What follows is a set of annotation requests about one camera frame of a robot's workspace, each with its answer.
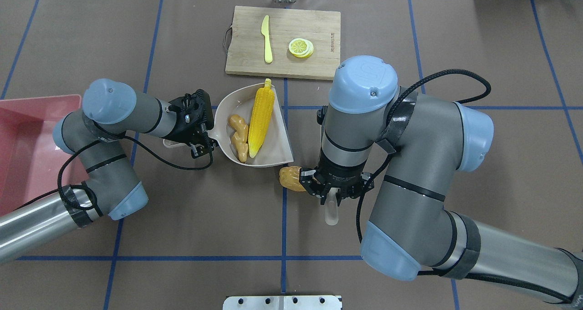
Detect wooden cutting board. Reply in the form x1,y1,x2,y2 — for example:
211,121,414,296
225,5,341,80

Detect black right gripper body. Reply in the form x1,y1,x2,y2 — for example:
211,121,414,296
315,162,367,206

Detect lemon slices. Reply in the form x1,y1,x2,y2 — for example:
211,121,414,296
288,38,314,58

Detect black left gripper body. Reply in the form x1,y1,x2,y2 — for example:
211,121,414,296
165,89,214,147

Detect pink plastic bin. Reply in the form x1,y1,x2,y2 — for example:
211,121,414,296
0,94,82,215

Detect beige plastic dustpan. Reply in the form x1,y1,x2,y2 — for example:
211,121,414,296
163,83,295,168

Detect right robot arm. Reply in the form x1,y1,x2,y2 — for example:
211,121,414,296
299,56,582,310

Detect brown paper table mat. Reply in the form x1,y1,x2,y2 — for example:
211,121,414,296
1,0,582,310

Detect yellow toy corn cob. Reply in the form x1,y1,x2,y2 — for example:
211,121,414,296
248,78,275,158

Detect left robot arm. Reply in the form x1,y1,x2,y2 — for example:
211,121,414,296
1,78,217,264

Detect metal mounting plate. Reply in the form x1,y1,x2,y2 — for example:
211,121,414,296
222,295,343,310

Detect brown toy potato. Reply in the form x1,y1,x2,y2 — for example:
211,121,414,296
279,166,306,192

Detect yellow plastic knife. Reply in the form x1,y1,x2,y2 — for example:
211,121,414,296
261,15,273,64

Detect toy ginger root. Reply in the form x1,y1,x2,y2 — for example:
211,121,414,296
228,114,249,163

